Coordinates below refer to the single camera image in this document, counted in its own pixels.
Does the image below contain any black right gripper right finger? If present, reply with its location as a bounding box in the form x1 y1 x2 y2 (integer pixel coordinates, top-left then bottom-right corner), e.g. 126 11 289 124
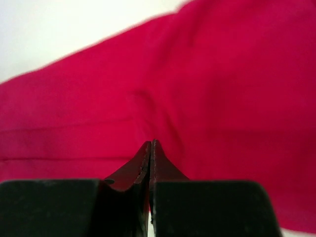
150 140 281 237

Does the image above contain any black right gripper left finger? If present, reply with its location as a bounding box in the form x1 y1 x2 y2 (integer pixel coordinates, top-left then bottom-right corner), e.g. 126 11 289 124
0 142 151 237

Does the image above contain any crimson red t shirt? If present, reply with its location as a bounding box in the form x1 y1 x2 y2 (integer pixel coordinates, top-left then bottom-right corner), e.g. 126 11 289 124
0 0 316 233

